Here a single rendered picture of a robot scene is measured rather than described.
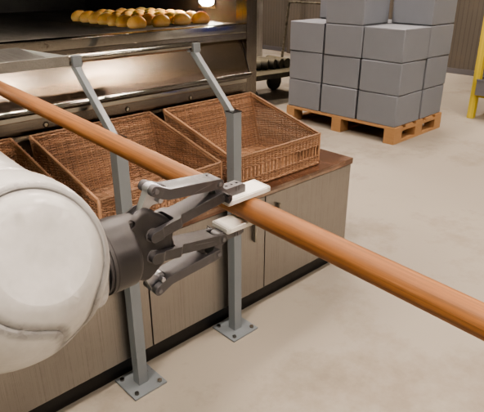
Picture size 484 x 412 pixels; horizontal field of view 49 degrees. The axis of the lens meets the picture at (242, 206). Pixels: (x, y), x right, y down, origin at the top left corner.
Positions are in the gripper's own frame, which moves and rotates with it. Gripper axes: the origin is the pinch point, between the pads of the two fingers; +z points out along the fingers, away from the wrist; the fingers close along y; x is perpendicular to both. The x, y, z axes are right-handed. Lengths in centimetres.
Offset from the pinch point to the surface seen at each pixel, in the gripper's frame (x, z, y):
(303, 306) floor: -81, 121, 117
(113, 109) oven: -153, 71, 33
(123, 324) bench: -96, 36, 93
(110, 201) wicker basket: -102, 38, 47
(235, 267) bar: -90, 86, 87
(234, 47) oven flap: -156, 142, 13
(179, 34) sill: -154, 107, 5
